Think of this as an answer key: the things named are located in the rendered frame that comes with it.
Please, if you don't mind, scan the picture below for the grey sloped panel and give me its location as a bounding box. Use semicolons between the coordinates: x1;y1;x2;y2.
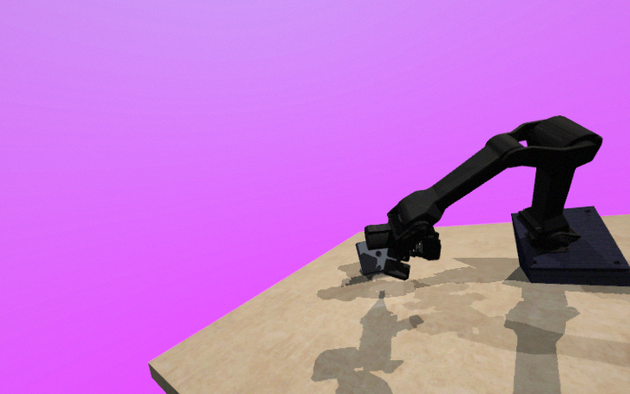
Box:
356;241;397;276

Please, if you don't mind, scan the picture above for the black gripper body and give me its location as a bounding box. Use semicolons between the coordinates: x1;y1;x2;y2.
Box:
384;242;417;280

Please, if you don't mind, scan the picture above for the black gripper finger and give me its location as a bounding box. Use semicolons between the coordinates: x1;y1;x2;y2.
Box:
387;248;410;262

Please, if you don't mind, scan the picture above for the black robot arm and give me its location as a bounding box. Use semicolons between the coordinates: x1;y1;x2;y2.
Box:
364;115;603;260

